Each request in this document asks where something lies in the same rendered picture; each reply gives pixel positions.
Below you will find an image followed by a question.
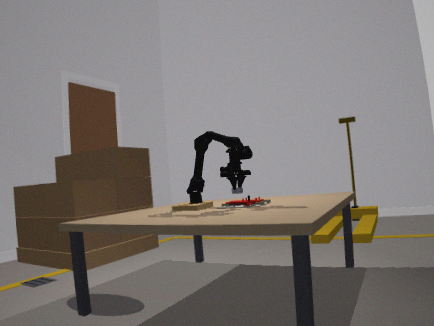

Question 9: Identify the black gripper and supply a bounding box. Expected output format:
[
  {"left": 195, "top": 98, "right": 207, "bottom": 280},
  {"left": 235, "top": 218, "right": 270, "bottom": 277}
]
[{"left": 220, "top": 160, "right": 251, "bottom": 190}]

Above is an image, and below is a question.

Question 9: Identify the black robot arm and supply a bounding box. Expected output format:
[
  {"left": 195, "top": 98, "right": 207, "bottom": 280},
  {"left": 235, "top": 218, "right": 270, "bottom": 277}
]
[{"left": 187, "top": 131, "right": 253, "bottom": 204}]

